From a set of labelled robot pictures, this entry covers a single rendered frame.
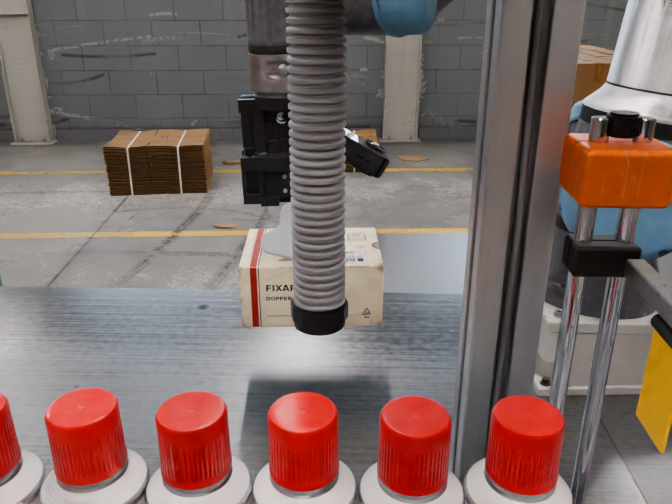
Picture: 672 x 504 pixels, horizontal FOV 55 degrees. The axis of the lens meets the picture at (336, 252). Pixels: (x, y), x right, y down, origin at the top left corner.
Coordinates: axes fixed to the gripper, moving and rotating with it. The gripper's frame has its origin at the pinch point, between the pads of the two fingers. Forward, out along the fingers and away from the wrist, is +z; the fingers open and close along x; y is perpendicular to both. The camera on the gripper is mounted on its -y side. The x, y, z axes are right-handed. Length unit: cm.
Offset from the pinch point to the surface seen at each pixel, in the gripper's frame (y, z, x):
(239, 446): 7.8, 12.9, 17.4
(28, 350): 37.3, 12.2, -2.3
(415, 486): -5.2, -9.6, 48.4
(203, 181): 76, 87, -342
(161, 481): 6.7, -8.8, 46.6
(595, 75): -147, 16, -273
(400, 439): -4.6, -12.1, 48.2
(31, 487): 13.2, -8.4, 46.2
